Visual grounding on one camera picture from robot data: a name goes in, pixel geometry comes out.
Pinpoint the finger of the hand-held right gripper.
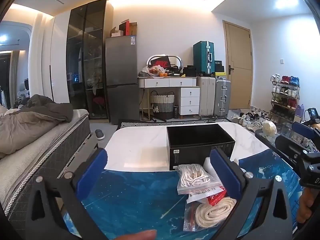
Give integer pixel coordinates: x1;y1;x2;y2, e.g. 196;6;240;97
292;121;317;145
275;134;312;167

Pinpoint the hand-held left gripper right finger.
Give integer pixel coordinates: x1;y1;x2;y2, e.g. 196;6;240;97
209;148;293;240

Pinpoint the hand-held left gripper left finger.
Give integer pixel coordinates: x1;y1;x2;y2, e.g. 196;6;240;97
25;148;108;240

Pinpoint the white foam piece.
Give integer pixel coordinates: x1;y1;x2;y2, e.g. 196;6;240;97
203;157;218;178

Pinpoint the bagged white patterned rope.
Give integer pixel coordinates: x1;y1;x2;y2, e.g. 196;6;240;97
176;164;223;195

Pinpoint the black storage box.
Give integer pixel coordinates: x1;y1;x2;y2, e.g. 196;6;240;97
166;123;236;171

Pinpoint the bagged cream rope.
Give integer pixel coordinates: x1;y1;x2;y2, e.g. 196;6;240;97
183;196;242;232

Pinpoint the person's right hand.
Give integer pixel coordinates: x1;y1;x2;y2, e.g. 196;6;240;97
296;187;320;224

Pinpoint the person's left hand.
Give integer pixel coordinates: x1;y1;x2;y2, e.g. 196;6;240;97
117;229;157;240

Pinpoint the metal shoe rack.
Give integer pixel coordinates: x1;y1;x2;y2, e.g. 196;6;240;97
270;74;300;120

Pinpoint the pile of shoes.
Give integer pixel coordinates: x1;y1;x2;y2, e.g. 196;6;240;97
230;106;273;133

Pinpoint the blue printed mat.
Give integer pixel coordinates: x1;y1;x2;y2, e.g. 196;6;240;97
57;147;303;240

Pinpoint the black and white rug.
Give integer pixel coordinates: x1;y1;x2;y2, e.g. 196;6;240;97
117;119;232;133

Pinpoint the silver suitcase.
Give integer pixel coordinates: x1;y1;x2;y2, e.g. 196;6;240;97
214;78;232;118

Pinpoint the grey brown duvet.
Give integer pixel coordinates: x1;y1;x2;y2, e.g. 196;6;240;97
0;94;74;155

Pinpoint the beige suitcase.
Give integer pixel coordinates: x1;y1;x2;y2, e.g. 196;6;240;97
196;76;216;118

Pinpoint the white dresser with drawers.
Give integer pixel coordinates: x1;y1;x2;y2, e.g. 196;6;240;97
137;76;201;120

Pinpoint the wooden door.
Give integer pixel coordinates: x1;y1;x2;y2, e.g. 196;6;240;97
223;20;252;110

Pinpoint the white grey wicker basket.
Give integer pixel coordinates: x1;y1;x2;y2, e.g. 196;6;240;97
150;92;175;120

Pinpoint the grey refrigerator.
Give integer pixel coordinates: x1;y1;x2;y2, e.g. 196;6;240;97
105;35;140;125

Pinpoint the grey office chair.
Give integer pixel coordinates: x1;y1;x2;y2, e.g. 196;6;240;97
16;82;30;102

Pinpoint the dark glass cabinet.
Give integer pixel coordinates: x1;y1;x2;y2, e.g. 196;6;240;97
66;0;110;123

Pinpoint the teal suitcase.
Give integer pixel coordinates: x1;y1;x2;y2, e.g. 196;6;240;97
193;41;215;77

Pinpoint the plastic bag of food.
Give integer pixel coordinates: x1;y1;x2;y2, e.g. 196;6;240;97
142;65;170;77

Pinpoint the beige curtain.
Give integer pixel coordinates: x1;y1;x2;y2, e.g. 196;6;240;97
10;50;20;108

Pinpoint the red and black bag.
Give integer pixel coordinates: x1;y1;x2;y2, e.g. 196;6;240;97
149;54;170;68

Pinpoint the small cardboard box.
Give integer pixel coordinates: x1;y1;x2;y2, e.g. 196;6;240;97
110;26;124;38

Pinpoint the red and black box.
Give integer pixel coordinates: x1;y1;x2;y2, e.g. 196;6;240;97
119;19;130;36

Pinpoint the white arched mirror frame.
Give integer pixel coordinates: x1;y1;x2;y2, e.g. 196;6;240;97
146;54;183;70

